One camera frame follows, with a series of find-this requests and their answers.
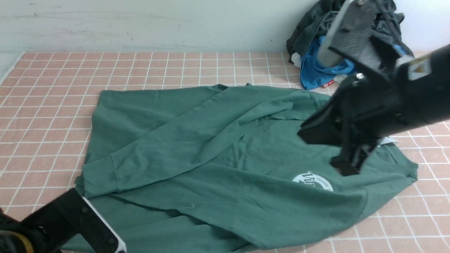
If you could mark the blue crumpled garment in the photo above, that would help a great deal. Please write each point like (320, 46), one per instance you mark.
(313, 50)

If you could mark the green long sleeve shirt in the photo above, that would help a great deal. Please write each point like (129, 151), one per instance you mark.
(217, 169)

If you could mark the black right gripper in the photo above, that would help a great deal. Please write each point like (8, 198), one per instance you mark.
(357, 116)

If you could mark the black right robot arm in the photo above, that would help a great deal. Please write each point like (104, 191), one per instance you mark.
(429, 79)

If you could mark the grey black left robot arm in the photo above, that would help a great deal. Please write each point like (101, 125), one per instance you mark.
(17, 238)

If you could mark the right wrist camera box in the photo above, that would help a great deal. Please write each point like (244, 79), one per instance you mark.
(351, 37)

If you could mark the dark grey crumpled garment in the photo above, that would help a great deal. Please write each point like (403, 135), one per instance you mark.
(317, 21)

